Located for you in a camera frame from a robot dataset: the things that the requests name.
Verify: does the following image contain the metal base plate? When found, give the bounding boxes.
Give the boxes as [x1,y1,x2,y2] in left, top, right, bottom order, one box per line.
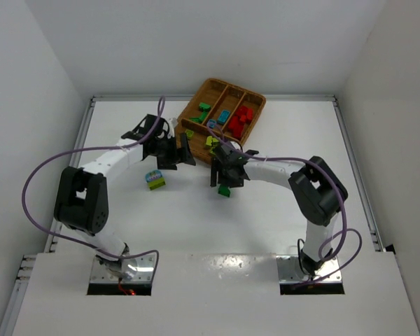
[276,255,343,284]
[90,254,156,284]

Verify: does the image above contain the red top lego stack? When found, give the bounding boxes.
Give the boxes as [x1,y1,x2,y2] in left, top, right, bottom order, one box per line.
[232,125,244,139]

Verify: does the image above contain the small cyan lego cube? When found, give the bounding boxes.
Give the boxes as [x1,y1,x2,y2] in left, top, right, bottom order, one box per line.
[206,119,217,129]

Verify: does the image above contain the cyan lime lego stack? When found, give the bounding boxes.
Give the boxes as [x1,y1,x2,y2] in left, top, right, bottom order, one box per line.
[145,169,166,190]

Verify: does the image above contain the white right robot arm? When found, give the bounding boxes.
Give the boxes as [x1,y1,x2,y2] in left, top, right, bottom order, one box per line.
[211,144,348,276]

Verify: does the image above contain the small red lego brick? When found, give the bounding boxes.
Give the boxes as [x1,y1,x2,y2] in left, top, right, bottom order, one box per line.
[244,108,253,123]

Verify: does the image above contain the green yellow notched lego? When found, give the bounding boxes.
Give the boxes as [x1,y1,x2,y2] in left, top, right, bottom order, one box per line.
[218,185,231,197]

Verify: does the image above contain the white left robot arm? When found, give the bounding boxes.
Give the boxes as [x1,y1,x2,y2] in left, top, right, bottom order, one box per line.
[54,114,196,265]

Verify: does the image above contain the lime piece of notched lego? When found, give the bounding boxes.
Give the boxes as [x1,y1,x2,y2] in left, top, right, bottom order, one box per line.
[204,136,220,150]

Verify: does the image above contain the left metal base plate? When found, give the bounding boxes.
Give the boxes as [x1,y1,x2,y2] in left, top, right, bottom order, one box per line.
[90,254,156,284]

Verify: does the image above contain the dark green lego brick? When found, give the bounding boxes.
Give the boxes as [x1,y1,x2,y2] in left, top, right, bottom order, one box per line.
[198,110,209,123]

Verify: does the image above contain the dark green split lego piece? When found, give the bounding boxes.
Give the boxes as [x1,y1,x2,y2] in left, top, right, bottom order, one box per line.
[190,117,203,124]

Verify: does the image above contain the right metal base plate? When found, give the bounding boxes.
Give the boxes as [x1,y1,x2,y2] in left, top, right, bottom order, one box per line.
[276,255,343,284]

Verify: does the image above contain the long cyan lego brick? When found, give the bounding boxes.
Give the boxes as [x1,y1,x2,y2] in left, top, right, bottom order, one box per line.
[217,110,230,125]

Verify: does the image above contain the lime piece of split lego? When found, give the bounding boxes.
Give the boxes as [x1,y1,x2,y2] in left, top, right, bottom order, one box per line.
[185,129,194,140]

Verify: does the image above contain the green lego in tray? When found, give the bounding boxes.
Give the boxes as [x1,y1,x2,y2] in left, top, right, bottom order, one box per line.
[198,102,211,112]

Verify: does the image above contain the brown wicker divided tray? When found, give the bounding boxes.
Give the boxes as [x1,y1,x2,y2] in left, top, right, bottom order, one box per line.
[176,78,266,164]

